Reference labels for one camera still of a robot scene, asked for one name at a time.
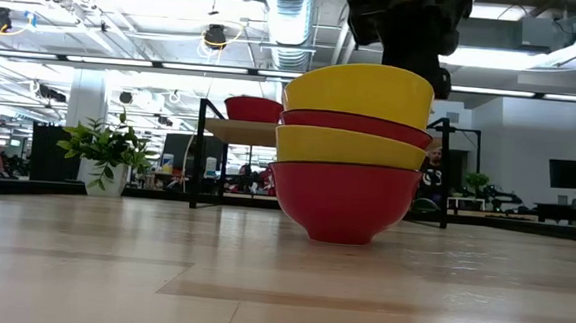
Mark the silver ribbed ventilation duct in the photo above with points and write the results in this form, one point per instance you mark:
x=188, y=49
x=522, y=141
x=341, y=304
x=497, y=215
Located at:
x=291, y=21

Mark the large dark screen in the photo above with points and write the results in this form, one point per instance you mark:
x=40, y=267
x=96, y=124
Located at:
x=178, y=150

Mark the black table edge rail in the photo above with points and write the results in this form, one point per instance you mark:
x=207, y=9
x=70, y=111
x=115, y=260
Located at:
x=156, y=193

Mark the green plant white pot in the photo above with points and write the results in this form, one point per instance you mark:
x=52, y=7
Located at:
x=102, y=175

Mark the black partition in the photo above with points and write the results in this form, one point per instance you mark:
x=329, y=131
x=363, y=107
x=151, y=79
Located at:
x=48, y=157

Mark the black background robot arm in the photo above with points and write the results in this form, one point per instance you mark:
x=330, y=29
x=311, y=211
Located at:
x=496, y=196

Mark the yellow mini bowl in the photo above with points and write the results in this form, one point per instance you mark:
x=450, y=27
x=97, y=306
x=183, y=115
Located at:
x=357, y=93
x=349, y=147

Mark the black computer monitor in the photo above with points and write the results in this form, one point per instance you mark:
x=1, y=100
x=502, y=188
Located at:
x=570, y=174

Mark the black desk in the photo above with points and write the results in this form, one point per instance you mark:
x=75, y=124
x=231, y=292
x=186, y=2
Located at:
x=565, y=211

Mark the wooden shelf black frame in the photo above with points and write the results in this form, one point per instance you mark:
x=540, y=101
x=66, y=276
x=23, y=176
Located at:
x=240, y=131

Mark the red mini bowl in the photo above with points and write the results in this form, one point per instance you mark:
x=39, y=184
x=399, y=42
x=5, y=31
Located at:
x=370, y=125
x=253, y=110
x=343, y=205

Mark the long ceiling light strip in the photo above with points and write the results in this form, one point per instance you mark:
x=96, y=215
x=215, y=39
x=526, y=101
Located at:
x=109, y=61

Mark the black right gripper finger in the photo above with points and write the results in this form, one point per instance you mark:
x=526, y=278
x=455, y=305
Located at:
x=414, y=59

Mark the small green potted plant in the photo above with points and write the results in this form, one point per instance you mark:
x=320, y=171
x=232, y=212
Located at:
x=476, y=180

